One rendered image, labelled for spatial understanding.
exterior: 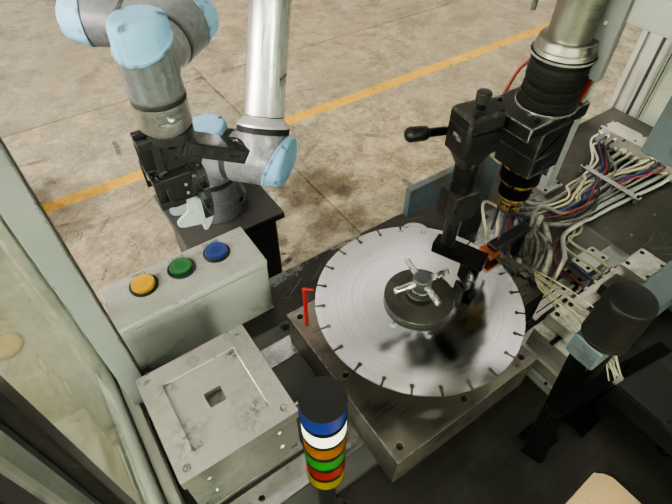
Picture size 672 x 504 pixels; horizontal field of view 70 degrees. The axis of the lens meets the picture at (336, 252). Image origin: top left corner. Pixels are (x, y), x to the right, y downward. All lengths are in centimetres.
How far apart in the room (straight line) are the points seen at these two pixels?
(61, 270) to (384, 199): 190
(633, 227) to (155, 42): 112
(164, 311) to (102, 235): 158
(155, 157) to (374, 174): 188
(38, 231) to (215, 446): 36
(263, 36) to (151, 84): 42
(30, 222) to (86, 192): 211
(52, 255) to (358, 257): 46
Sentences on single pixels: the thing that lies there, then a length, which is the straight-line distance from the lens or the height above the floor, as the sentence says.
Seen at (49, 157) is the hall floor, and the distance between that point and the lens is 306.
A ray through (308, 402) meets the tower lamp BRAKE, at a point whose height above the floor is 116.
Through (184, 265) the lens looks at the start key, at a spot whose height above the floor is 91.
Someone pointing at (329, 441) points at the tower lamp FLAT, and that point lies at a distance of 48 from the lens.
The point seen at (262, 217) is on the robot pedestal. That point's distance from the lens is 120.
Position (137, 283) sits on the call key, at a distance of 91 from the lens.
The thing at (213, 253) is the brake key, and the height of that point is 91.
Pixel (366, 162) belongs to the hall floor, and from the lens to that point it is 261.
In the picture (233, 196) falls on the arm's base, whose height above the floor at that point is 80.
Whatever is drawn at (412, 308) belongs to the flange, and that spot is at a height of 96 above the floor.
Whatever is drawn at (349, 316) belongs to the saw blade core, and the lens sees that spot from 75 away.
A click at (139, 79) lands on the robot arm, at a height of 127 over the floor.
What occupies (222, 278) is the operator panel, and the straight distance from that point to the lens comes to 89.
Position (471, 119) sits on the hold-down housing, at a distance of 61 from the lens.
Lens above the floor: 157
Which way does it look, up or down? 48 degrees down
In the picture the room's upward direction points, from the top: straight up
